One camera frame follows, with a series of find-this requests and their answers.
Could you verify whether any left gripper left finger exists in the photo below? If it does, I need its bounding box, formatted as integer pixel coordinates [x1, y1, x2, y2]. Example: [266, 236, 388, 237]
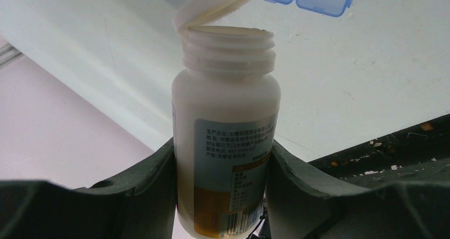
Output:
[1, 140, 177, 238]

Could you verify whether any left aluminium frame post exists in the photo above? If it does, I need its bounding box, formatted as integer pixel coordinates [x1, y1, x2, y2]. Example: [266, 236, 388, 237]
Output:
[0, 43, 24, 69]

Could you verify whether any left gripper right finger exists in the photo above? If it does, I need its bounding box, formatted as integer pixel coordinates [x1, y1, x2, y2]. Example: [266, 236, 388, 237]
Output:
[265, 142, 449, 238]

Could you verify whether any white bottle orange label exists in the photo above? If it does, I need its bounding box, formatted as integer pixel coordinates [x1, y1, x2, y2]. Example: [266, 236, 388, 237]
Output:
[171, 0, 281, 238]

